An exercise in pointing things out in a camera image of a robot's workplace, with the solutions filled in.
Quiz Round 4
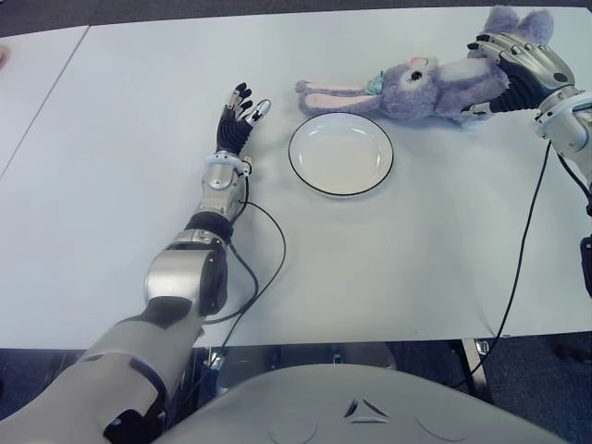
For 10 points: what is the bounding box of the white plate black rim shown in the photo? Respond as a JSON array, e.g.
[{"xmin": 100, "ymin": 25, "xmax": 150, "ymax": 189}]
[{"xmin": 287, "ymin": 111, "xmax": 396, "ymax": 196}]

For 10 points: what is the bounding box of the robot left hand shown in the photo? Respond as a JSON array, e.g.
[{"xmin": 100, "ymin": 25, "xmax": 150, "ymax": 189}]
[{"xmin": 216, "ymin": 81, "xmax": 272, "ymax": 156}]

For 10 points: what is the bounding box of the purple plush bunny doll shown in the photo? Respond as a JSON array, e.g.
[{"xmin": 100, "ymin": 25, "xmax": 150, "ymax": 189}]
[{"xmin": 295, "ymin": 4, "xmax": 556, "ymax": 131}]

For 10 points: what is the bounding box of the grey robot torso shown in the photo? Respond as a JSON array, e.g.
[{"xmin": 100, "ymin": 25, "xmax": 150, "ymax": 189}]
[{"xmin": 156, "ymin": 363, "xmax": 571, "ymax": 444}]

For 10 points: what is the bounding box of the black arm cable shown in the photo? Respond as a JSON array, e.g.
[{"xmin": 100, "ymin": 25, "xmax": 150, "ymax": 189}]
[
  {"xmin": 450, "ymin": 138, "xmax": 554, "ymax": 390},
  {"xmin": 201, "ymin": 161, "xmax": 288, "ymax": 367}
]

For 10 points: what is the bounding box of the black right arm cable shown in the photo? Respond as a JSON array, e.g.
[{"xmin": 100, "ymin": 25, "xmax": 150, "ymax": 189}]
[{"xmin": 450, "ymin": 138, "xmax": 554, "ymax": 390}]

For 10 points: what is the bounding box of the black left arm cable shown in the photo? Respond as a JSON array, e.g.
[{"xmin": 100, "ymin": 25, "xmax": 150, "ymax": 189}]
[{"xmin": 201, "ymin": 161, "xmax": 288, "ymax": 367}]

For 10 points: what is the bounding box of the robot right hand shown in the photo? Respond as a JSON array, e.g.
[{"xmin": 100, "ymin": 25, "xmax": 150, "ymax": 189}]
[{"xmin": 462, "ymin": 31, "xmax": 577, "ymax": 117}]

